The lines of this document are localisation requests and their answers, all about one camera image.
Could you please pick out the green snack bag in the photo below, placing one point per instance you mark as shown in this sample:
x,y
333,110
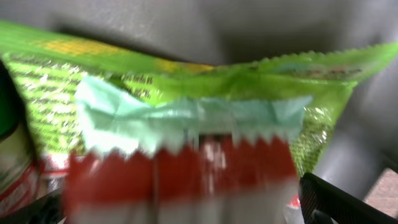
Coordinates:
x,y
47,67

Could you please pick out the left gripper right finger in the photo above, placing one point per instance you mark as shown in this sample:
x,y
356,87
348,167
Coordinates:
x,y
322,202

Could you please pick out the grey plastic shopping basket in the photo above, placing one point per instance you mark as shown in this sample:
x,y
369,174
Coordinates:
x,y
225,31

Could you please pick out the red stick packet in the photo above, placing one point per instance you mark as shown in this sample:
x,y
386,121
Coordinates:
x,y
215,182

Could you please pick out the green lid spice jar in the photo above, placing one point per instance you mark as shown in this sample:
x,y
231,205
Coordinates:
x,y
19,168

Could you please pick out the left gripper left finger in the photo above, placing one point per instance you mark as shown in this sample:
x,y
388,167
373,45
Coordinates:
x,y
46,210

